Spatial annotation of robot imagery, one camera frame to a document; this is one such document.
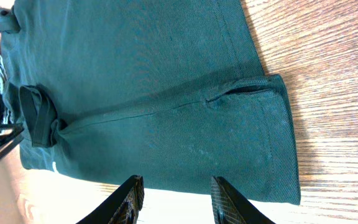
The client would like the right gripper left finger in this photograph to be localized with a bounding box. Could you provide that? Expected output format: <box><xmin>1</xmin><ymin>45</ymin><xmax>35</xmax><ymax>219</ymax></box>
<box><xmin>78</xmin><ymin>175</ymin><xmax>144</xmax><ymax>224</ymax></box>

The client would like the black polo shirt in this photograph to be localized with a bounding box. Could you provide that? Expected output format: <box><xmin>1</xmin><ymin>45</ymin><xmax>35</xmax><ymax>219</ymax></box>
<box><xmin>0</xmin><ymin>0</ymin><xmax>300</xmax><ymax>205</ymax></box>

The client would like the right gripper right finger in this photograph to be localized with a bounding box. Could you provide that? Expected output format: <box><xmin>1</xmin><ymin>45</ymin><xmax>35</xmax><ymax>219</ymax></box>
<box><xmin>211</xmin><ymin>176</ymin><xmax>275</xmax><ymax>224</ymax></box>

